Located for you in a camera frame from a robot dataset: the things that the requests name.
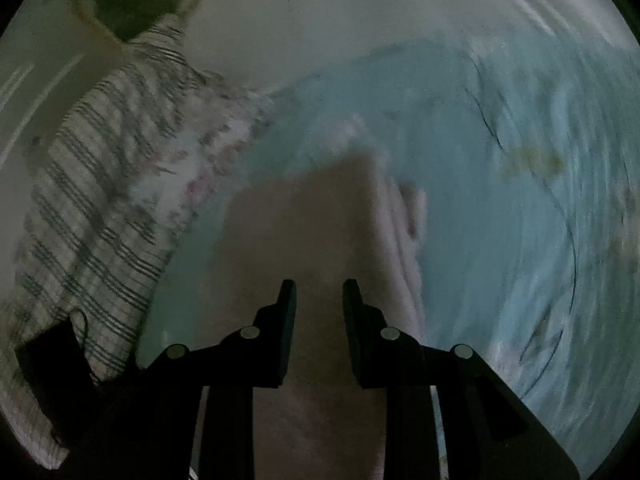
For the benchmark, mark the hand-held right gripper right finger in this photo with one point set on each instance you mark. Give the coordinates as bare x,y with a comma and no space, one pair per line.
357,340

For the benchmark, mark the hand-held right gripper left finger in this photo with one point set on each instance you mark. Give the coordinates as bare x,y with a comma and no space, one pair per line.
280,340

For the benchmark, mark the grey knit sweater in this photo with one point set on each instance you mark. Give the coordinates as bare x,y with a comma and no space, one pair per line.
310,220

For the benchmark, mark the plaid blanket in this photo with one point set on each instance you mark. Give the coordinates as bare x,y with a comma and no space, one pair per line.
85,220

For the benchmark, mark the teal bed sheet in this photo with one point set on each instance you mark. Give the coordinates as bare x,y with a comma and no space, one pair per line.
500,270

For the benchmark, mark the floral cloth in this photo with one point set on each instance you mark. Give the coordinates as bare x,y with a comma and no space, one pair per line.
200,160

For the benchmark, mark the white ribbed pillow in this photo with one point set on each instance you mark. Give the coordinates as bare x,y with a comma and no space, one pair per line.
325,20

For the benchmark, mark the framed wall picture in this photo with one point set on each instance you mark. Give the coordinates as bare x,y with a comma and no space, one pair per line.
135,5

